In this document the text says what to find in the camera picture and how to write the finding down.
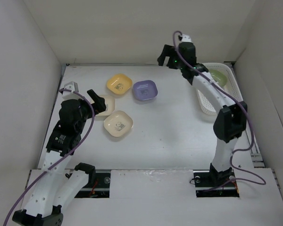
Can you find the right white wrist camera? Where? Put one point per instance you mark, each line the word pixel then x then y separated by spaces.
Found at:
pixel 184 38

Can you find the cream panda plate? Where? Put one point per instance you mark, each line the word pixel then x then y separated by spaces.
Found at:
pixel 110 105
pixel 118 124

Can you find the cream panda plate front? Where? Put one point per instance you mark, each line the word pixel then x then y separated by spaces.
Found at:
pixel 118 124

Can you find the green panda plate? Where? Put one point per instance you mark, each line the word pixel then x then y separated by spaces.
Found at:
pixel 219 77

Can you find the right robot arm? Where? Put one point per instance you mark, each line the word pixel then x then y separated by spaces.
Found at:
pixel 230 121

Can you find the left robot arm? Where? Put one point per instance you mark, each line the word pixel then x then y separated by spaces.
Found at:
pixel 49 198

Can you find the yellow panda plate back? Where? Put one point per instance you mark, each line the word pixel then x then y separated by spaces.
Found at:
pixel 119 84

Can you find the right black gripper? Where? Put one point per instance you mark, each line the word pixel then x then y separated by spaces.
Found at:
pixel 168 51

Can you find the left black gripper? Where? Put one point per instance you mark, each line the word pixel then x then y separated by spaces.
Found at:
pixel 99 101

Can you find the purple plate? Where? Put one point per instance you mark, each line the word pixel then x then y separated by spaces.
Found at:
pixel 145 90

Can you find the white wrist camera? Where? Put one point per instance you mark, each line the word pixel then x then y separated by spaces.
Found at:
pixel 184 38
pixel 71 86

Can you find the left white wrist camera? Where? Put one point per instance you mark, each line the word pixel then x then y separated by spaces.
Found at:
pixel 71 86

